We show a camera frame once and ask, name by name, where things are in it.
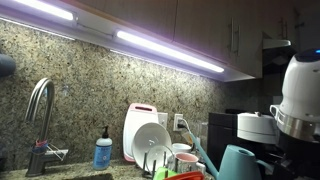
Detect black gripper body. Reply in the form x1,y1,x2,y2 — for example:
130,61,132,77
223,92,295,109
272,132,320,180

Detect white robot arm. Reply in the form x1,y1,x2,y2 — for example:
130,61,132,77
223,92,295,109
270,48,320,180

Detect pink white mug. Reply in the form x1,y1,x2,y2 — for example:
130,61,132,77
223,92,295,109
175,152,206,174

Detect clear glass water tank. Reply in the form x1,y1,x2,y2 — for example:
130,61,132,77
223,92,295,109
196,122,208,150

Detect range hood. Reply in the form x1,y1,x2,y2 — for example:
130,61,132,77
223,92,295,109
262,32,297,74

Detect small white plate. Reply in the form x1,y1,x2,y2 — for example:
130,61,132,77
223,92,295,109
146,145,174,172

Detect green plastic bowl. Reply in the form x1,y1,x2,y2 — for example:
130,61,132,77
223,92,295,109
153,167,176,180

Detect wooden upper cabinets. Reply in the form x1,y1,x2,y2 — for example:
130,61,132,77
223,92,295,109
62,0,296,78

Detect large white bowl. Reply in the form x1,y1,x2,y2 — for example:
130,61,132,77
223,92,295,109
131,123,172,170

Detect metal dish rack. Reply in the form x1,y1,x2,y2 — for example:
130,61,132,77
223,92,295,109
145,151,176,180

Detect white pink cutting board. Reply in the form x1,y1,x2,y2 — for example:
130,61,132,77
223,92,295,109
123,103,158,162

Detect blue soap dispenser bottle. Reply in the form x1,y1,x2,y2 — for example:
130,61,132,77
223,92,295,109
93,126,113,170

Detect right under-cabinet light bar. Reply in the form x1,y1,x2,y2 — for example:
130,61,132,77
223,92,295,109
116,31,224,73

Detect under-cabinet light bar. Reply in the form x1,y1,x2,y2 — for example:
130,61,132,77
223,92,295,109
14,0,74,21
116,31,224,73

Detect silver kitchen faucet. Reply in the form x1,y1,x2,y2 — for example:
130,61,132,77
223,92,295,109
22,77,70,178

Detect left under-cabinet light bar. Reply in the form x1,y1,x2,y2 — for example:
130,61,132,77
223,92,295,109
14,0,74,21

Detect white plug with cable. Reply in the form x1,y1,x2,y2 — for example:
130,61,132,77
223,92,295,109
177,119,193,145

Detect white wall outlet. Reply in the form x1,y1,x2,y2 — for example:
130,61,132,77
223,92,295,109
173,114,183,132

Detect white light switch plate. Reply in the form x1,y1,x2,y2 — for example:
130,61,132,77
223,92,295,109
158,112,168,128

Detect dark round wall object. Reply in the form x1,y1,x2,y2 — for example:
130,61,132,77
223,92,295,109
0,54,16,77

